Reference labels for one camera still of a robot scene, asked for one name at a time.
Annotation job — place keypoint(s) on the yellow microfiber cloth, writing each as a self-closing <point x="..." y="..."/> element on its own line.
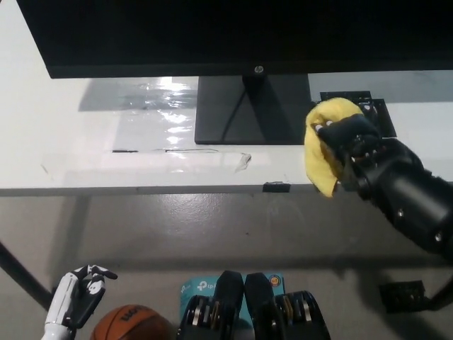
<point x="318" y="159"/>

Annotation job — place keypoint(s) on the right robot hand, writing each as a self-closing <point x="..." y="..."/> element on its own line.
<point x="375" y="159"/>

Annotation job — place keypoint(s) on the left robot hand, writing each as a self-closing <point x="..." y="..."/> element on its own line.
<point x="85" y="294"/>

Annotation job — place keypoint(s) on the teal TP-Link box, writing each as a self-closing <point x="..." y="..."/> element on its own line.
<point x="200" y="287"/>

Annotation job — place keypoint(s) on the orange basketball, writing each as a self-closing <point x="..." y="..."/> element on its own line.
<point x="132" y="324"/>

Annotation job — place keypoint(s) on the clear plastic film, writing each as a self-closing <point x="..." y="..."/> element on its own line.
<point x="159" y="102"/>

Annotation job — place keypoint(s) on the black robot body blocks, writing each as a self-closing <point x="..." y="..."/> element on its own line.
<point x="258" y="311"/>

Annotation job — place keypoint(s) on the black tape piece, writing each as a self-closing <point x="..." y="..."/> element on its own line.
<point x="276" y="187"/>

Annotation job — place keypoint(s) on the black HP monitor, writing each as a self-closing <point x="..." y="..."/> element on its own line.
<point x="141" y="35"/>

